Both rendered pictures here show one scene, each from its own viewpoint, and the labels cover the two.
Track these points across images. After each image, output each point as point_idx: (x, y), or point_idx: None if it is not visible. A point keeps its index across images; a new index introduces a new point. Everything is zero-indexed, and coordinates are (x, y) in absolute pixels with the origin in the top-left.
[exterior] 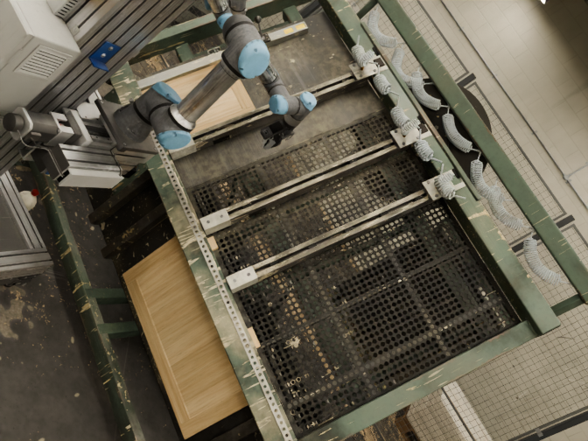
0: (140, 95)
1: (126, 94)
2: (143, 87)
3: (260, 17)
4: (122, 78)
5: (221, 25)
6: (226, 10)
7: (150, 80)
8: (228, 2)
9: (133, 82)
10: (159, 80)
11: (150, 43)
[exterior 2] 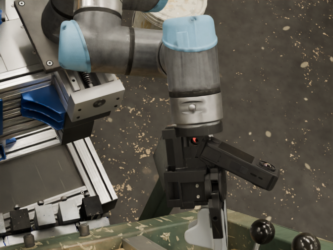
0: (99, 237)
1: (107, 230)
2: (124, 240)
3: (309, 240)
4: (149, 223)
5: (58, 48)
6: (78, 12)
7: (141, 241)
8: (158, 49)
9: (135, 230)
10: (138, 247)
11: (242, 226)
